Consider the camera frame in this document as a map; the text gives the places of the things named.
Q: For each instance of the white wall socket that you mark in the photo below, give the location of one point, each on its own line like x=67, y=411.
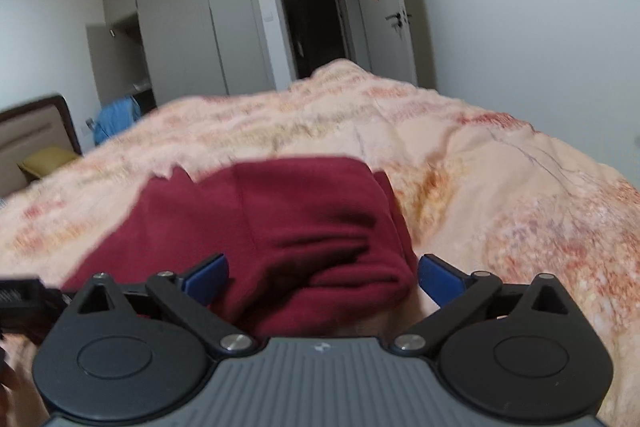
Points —
x=90, y=123

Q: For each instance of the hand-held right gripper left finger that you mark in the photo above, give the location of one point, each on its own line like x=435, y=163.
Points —
x=209, y=278

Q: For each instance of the dark red sweater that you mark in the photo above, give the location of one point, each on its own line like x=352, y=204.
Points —
x=300, y=227

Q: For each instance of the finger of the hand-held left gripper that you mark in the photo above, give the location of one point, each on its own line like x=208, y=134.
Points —
x=25, y=307

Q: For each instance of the brown padded headboard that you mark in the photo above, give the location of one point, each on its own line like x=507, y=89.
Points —
x=35, y=127

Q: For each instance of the blue clothes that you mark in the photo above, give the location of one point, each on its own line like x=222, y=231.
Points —
x=115, y=119

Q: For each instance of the grey wardrobe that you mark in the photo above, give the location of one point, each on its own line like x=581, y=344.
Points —
x=185, y=17

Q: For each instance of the white room door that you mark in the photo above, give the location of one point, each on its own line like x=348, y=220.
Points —
x=385, y=52

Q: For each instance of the floral peach blanket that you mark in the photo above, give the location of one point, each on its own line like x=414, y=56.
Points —
x=500, y=187

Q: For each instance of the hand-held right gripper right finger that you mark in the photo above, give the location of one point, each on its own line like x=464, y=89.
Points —
x=440, y=278

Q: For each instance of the yellow pillow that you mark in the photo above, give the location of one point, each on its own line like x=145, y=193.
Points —
x=47, y=162

